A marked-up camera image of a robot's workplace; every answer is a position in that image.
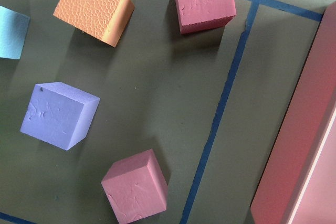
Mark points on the light blue foam block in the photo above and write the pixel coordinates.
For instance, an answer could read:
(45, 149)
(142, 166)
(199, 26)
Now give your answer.
(14, 27)

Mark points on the red smooth foam block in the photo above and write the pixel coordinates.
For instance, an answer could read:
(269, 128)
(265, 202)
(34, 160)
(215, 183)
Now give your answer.
(135, 187)

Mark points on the red dented foam block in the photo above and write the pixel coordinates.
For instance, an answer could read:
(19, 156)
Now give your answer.
(198, 15)

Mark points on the purple foam block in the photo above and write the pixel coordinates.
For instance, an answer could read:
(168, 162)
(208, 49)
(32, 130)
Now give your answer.
(59, 114)

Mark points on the orange textured foam block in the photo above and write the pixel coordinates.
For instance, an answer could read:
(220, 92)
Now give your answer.
(102, 19)

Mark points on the pink plastic bin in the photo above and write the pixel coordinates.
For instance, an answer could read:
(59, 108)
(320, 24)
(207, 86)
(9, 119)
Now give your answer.
(298, 183)

